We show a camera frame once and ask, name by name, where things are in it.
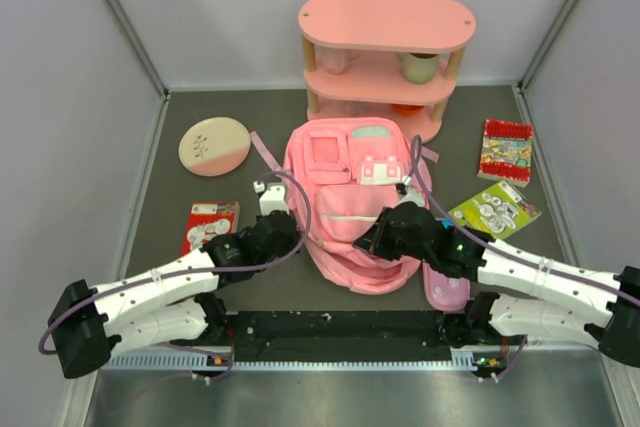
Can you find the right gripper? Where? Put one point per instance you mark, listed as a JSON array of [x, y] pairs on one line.
[[370, 240]]

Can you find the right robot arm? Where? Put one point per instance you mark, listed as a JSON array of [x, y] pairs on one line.
[[560, 301]]

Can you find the red and white book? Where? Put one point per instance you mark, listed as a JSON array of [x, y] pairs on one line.
[[207, 220]]

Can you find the orange bowl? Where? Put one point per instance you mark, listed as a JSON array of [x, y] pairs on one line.
[[407, 110]]

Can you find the pink three-tier shelf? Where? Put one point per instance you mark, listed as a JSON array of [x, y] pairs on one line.
[[381, 29]]

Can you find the pink and cream plate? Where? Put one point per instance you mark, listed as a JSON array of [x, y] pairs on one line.
[[214, 146]]

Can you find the pink student backpack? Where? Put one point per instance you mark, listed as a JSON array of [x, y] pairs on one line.
[[342, 173]]

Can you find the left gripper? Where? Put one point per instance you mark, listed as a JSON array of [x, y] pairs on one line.
[[290, 246]]

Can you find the purple pencil case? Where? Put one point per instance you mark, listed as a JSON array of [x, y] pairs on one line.
[[444, 293]]

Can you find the red comic book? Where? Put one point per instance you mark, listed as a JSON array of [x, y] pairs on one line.
[[506, 152]]

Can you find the green book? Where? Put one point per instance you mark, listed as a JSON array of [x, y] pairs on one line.
[[499, 210]]

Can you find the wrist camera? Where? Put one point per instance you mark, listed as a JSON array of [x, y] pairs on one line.
[[272, 197], [407, 193]]

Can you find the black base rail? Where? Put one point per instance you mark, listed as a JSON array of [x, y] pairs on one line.
[[345, 336]]

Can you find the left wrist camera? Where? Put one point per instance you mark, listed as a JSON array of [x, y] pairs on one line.
[[272, 197]]

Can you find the green cup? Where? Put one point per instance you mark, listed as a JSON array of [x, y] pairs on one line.
[[418, 68]]

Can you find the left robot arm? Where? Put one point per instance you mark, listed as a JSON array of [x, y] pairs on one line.
[[173, 303]]

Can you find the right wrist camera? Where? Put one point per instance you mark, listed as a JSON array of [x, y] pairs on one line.
[[407, 193]]

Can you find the pink mug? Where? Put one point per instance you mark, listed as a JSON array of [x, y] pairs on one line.
[[337, 61]]

